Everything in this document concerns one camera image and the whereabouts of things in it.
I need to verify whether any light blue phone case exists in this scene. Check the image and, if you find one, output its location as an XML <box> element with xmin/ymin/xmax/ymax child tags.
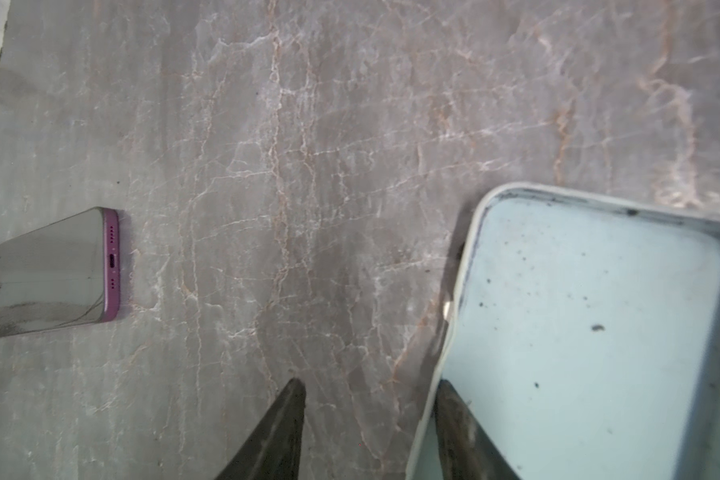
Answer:
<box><xmin>405</xmin><ymin>183</ymin><xmax>720</xmax><ymax>479</ymax></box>

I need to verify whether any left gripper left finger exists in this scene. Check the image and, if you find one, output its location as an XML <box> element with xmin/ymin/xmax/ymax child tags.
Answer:
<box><xmin>216</xmin><ymin>378</ymin><xmax>306</xmax><ymax>480</ymax></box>

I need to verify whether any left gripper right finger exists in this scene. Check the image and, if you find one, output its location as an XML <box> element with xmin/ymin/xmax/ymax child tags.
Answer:
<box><xmin>434</xmin><ymin>380</ymin><xmax>520</xmax><ymax>480</ymax></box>

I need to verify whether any black phone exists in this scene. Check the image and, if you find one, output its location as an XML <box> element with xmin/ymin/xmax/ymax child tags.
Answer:
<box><xmin>0</xmin><ymin>207</ymin><xmax>121</xmax><ymax>338</ymax></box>

